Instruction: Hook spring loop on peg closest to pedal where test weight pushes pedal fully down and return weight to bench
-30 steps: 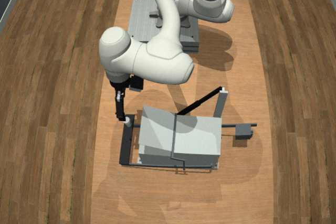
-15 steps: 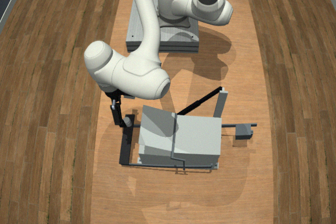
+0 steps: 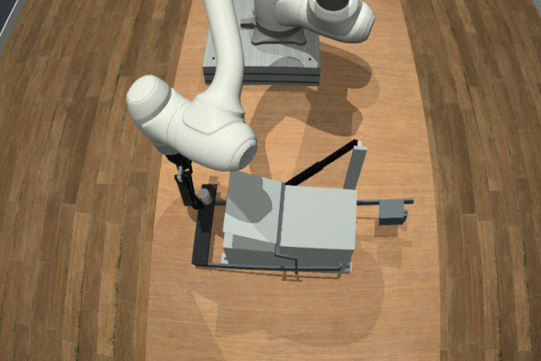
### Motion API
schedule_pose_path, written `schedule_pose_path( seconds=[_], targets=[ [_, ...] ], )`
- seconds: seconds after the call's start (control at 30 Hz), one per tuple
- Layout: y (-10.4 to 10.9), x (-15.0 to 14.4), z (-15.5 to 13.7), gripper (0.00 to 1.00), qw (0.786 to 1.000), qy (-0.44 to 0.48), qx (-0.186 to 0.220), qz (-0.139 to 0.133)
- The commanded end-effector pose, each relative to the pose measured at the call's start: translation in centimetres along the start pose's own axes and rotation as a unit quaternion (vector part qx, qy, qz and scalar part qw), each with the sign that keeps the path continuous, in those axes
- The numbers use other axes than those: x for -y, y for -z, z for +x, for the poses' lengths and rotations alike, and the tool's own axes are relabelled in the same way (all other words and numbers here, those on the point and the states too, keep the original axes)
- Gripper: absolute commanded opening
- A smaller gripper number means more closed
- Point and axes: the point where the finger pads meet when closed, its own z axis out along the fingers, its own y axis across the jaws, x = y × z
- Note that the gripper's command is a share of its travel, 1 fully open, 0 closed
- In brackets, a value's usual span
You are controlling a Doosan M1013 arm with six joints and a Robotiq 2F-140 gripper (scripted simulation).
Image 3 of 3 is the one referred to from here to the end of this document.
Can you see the black long thin rod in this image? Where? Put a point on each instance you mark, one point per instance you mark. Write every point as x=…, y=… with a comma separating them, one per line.
x=318, y=166

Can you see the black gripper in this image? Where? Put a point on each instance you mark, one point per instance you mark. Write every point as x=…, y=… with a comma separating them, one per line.
x=185, y=182

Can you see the grey cylinder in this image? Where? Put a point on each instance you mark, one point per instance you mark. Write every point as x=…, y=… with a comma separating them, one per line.
x=205, y=196

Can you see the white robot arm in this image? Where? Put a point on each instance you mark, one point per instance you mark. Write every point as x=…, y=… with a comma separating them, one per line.
x=211, y=131

